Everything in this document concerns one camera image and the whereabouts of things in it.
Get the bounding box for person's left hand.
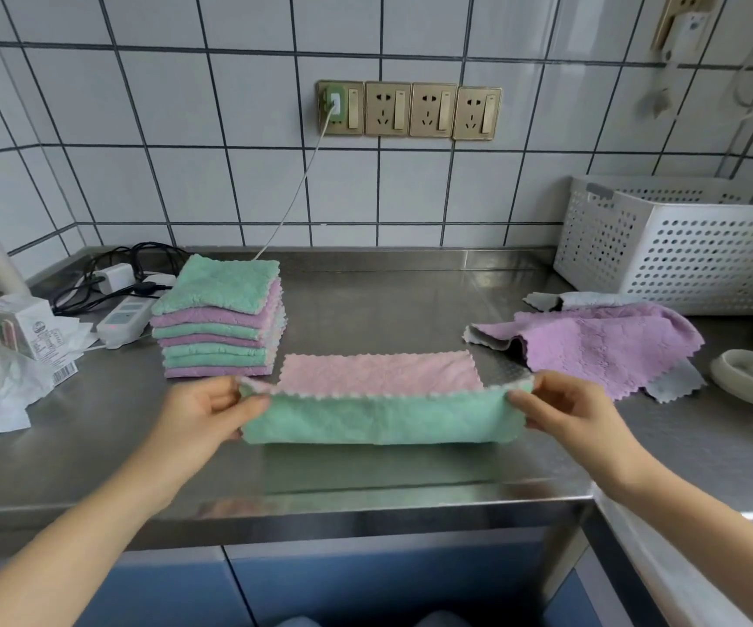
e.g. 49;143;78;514
143;375;271;510

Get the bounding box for person's right hand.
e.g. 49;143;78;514
506;370;650;496

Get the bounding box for green and pink cloth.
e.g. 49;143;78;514
238;350;536;446

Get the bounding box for person's right forearm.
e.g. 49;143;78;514
601;450;753;627

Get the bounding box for person's left forearm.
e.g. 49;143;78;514
0;453;186;627

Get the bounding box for purple cloth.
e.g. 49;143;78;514
464;303;706;403

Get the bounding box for stack of folded cloths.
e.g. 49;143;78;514
150;253;286;379

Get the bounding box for grey cloth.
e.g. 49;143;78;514
639;359;708;405
523;291;645;314

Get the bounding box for white power strip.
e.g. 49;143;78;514
96;273;179;351

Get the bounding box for white square charger adapter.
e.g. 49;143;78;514
91;264;137;296

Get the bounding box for blue cabinet door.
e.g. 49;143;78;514
98;547;254;627
225;529;550;627

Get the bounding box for white perforated plastic basket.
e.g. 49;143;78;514
552;175;753;318

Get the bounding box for white oval dish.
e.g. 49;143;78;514
709;349;753;408

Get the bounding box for white carton box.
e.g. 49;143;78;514
0;294;81;387

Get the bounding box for person's blue trousers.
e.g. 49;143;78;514
270;610;476;627

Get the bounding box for crumpled white plastic bag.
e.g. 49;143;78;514
0;318;93;442

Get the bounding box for white plug with hanging lead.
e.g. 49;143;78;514
643;11;712;122

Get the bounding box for black cables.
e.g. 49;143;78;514
51;242;189;318

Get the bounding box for thin white cable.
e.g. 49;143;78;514
251;112;334;262

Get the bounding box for gold wall socket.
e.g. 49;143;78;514
651;0;725;50
410;83;459;139
315;80;365;135
452;87;503;142
364;82;412;137

